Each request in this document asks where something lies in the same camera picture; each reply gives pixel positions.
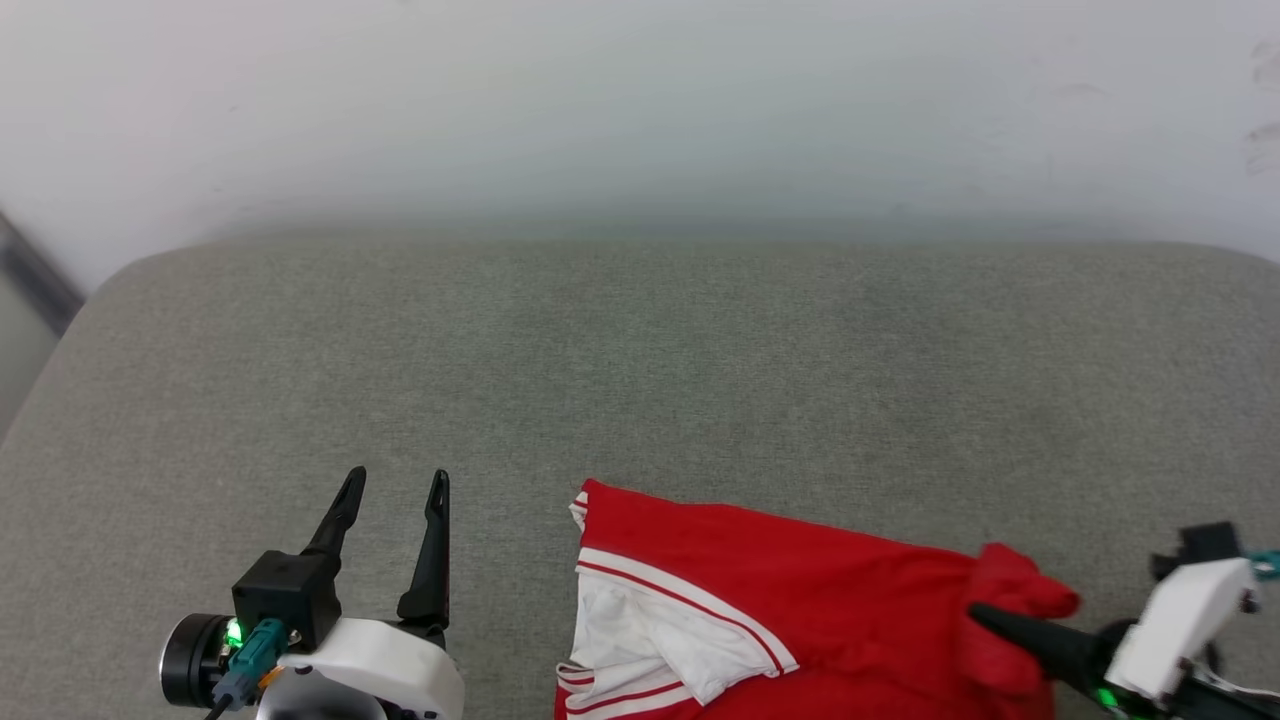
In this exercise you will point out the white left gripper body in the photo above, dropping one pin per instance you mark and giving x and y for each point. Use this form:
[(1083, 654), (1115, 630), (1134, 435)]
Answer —
[(400, 670)]

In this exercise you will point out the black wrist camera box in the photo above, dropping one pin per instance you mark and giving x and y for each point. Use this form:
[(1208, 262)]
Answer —
[(1205, 545), (285, 595)]

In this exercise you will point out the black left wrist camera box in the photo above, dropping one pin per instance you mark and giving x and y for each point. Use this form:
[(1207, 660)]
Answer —
[(285, 595)]

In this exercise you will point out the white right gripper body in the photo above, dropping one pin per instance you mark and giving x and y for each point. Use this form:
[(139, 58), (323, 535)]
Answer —
[(1180, 625)]

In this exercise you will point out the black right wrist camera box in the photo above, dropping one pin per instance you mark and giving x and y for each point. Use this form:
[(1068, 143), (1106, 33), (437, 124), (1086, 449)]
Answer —
[(1205, 545)]

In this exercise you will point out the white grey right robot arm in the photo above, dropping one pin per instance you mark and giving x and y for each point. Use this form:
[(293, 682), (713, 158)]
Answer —
[(1235, 705)]

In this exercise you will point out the red and white garment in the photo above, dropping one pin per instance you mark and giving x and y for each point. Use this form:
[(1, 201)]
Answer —
[(800, 580)]

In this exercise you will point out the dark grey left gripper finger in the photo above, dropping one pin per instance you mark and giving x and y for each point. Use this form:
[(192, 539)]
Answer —
[(432, 570), (340, 515)]

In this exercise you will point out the dark grey baseboard strip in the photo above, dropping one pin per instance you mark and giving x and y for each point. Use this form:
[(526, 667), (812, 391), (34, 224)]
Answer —
[(35, 275)]

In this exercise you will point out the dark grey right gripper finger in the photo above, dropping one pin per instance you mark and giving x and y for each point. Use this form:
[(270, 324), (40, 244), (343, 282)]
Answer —
[(1050, 645)]

